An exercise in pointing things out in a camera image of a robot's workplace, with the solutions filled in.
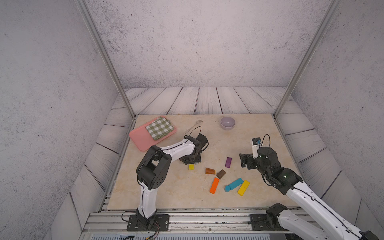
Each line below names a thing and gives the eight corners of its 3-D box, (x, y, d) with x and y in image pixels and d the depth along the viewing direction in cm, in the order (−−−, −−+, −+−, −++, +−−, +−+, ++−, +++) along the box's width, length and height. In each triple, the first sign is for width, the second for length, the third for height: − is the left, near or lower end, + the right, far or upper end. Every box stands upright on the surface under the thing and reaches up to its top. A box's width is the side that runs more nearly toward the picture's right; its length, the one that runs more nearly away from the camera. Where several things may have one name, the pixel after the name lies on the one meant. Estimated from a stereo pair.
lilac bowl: (223, 133, 112) (224, 128, 108) (217, 123, 118) (218, 118, 115) (237, 129, 114) (238, 124, 111) (230, 119, 121) (231, 115, 117)
